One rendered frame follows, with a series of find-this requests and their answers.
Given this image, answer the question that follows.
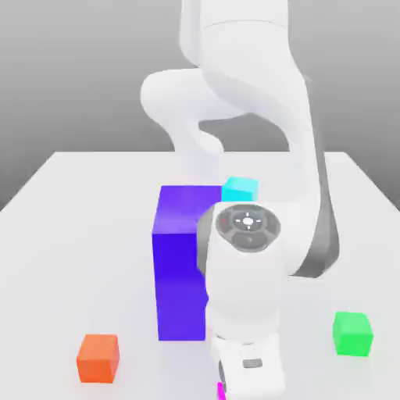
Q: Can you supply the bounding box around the small cyan cube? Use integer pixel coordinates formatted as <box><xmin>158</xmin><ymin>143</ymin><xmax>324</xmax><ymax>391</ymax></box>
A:
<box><xmin>220</xmin><ymin>176</ymin><xmax>259</xmax><ymax>203</ymax></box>

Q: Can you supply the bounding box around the small orange cube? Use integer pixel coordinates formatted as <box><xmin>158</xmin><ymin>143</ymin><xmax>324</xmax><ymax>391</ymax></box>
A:
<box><xmin>76</xmin><ymin>333</ymin><xmax>120</xmax><ymax>384</ymax></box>

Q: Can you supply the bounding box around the small green cube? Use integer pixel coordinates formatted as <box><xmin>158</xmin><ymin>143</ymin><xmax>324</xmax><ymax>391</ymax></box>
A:
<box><xmin>331</xmin><ymin>311</ymin><xmax>375</xmax><ymax>358</ymax></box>

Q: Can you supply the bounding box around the large purple box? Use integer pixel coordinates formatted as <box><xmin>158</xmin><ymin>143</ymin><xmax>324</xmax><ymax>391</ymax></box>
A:
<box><xmin>152</xmin><ymin>184</ymin><xmax>223</xmax><ymax>342</ymax></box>

